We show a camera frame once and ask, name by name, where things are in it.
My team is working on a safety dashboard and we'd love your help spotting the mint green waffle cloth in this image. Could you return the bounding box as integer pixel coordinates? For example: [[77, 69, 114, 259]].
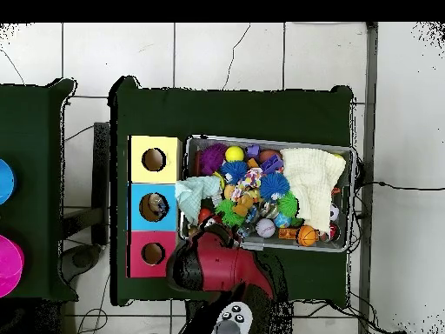
[[174, 175, 223, 225]]

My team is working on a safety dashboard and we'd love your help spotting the crushed clear plastic bottle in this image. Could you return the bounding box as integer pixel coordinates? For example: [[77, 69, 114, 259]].
[[147, 194, 169, 220]]

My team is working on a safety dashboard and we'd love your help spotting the wooden box with three holes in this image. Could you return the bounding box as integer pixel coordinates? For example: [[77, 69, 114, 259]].
[[126, 134, 183, 278]]

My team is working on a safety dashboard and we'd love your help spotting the clear mesh bin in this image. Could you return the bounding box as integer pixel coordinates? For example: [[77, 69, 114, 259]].
[[179, 134, 357, 253]]

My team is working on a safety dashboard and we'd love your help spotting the blue rubber koosh ball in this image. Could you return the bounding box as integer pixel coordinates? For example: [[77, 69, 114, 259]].
[[219, 159, 249, 186], [259, 170, 291, 201]]

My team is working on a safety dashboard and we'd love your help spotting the green rubber koosh ball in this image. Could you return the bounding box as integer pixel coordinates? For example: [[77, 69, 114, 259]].
[[276, 190, 300, 218], [214, 198, 246, 228]]

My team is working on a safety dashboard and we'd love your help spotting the purple spiky ball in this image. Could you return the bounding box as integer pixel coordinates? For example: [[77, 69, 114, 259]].
[[199, 142, 229, 177]]

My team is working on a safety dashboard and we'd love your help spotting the yellow smooth ball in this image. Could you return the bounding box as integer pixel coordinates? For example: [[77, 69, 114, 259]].
[[224, 144, 246, 163]]

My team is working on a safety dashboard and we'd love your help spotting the white toy baseball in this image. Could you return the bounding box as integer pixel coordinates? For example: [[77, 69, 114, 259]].
[[256, 217, 276, 239]]

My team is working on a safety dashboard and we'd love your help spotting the dark green table cloth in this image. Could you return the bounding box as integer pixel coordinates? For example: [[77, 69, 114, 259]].
[[109, 76, 355, 307], [0, 78, 78, 302]]

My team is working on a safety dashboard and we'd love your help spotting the cream waffle cloth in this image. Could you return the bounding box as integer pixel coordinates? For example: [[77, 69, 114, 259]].
[[279, 147, 347, 233]]

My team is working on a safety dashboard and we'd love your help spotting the orange toy basketball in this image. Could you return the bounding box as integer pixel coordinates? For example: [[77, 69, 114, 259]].
[[296, 224, 319, 247]]

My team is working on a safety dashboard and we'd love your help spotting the blue round disc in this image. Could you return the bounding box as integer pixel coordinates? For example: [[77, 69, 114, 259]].
[[0, 158, 17, 205]]

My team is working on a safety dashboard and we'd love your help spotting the magenta round disc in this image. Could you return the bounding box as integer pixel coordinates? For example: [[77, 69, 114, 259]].
[[0, 234, 25, 298]]

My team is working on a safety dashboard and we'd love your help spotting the black cable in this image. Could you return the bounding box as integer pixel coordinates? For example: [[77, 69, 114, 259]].
[[357, 180, 445, 191]]

